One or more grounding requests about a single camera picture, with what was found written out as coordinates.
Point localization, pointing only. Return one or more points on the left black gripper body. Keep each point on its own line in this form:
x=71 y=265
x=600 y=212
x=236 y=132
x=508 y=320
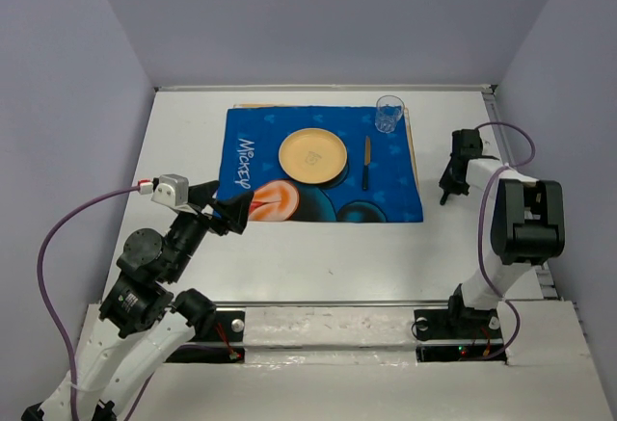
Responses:
x=190 y=229

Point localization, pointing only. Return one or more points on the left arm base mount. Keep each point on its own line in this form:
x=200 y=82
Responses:
x=221 y=344

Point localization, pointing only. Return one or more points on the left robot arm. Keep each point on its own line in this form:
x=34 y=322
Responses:
x=140 y=324

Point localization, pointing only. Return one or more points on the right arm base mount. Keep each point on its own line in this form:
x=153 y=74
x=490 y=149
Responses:
x=439 y=339

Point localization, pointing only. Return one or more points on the gold knife black handle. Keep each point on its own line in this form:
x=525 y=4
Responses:
x=366 y=163

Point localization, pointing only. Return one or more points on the blue Mickey cloth placemat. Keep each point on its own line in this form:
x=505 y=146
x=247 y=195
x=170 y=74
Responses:
x=250 y=162

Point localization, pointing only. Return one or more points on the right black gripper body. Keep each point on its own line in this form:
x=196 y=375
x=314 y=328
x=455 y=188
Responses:
x=452 y=183

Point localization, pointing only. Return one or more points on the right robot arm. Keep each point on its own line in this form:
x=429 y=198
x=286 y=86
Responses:
x=521 y=224

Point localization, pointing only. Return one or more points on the clear drinking glass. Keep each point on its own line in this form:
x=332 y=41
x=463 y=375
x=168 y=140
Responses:
x=389 y=110

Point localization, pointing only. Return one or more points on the gold fork black handle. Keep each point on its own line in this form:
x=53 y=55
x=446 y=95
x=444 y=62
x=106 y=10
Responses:
x=444 y=197

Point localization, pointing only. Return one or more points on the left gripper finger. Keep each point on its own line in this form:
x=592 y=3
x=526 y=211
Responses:
x=201 y=195
x=234 y=212

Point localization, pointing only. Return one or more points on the aluminium table edge rail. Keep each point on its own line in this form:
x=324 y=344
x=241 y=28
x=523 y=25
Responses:
x=482 y=88

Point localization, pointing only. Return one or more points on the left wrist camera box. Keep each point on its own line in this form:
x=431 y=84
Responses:
x=171 y=191

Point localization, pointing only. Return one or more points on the yellow round plate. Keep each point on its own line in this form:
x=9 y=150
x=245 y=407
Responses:
x=313 y=156

